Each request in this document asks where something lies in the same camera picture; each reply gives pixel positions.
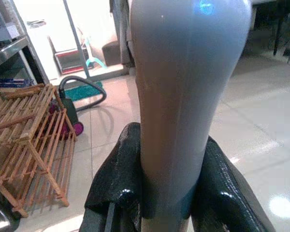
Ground black table leg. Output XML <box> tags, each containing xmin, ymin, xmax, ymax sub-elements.
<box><xmin>273</xmin><ymin>14</ymin><xmax>285</xmax><ymax>56</ymax></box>

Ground blue cardboard box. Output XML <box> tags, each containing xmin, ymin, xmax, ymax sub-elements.
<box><xmin>0</xmin><ymin>77</ymin><xmax>33</xmax><ymax>88</ymax></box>

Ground silver door frame post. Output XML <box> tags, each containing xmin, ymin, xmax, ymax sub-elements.
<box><xmin>62</xmin><ymin>0</ymin><xmax>90</xmax><ymax>77</ymax></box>

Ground vacuum cleaner with grey hose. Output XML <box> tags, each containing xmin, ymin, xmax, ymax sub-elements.
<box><xmin>48</xmin><ymin>75</ymin><xmax>116</xmax><ymax>142</ymax></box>

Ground wooden slatted shoe rack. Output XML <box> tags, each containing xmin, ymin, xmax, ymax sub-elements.
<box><xmin>0</xmin><ymin>83</ymin><xmax>77</xmax><ymax>218</ymax></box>

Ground beige broom handle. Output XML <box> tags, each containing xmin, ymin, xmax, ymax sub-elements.
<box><xmin>129</xmin><ymin>0</ymin><xmax>253</xmax><ymax>232</ymax></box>

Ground metal shelf unit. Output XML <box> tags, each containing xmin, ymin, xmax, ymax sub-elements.
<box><xmin>0</xmin><ymin>0</ymin><xmax>49</xmax><ymax>85</ymax></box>

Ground dark brown ottoman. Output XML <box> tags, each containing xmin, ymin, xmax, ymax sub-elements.
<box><xmin>101</xmin><ymin>40</ymin><xmax>123</xmax><ymax>67</ymax></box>

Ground green floor mat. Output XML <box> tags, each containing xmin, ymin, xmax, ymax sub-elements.
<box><xmin>64</xmin><ymin>81</ymin><xmax>104</xmax><ymax>102</ymax></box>

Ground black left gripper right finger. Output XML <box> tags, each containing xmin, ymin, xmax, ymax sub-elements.
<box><xmin>190</xmin><ymin>135</ymin><xmax>277</xmax><ymax>232</ymax></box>

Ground teal plastic stand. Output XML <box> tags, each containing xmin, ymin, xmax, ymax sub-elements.
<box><xmin>85</xmin><ymin>36</ymin><xmax>107</xmax><ymax>70</ymax></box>

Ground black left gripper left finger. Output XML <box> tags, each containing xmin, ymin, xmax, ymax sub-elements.
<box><xmin>79</xmin><ymin>122</ymin><xmax>145</xmax><ymax>232</ymax></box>

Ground grey curtain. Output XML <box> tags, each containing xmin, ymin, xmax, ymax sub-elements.
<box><xmin>110</xmin><ymin>0</ymin><xmax>136</xmax><ymax>68</ymax></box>

